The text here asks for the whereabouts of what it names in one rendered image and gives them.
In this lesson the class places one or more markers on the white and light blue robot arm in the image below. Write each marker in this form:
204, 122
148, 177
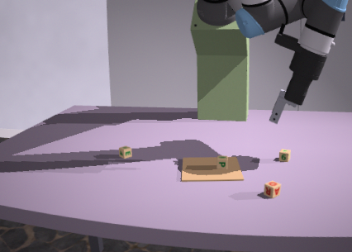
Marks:
261, 16

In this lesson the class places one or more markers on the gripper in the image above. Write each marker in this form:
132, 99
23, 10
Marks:
307, 64

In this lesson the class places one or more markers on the peach flat mat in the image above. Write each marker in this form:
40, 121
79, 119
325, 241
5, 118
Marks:
204, 170

